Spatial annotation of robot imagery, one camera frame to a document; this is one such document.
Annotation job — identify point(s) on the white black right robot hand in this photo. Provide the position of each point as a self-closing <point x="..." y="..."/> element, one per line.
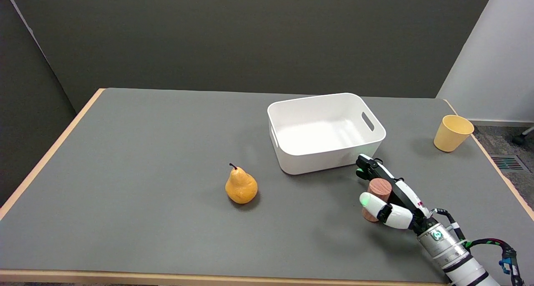
<point x="400" y="215"/>

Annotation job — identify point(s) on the wooden cylinder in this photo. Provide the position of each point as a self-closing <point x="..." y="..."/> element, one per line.
<point x="379" y="188"/>

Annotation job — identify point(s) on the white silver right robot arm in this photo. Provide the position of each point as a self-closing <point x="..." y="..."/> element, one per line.
<point x="450" y="250"/>

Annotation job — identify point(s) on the yellow plastic cup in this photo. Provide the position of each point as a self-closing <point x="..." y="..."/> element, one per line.
<point x="450" y="135"/>

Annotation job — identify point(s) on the floor vent grille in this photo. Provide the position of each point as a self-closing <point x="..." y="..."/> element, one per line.
<point x="507" y="163"/>

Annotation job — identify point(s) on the black chair leg caster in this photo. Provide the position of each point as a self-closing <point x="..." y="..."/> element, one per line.
<point x="520" y="139"/>

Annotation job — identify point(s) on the yellow pear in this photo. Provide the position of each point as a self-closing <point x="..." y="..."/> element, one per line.
<point x="240" y="188"/>

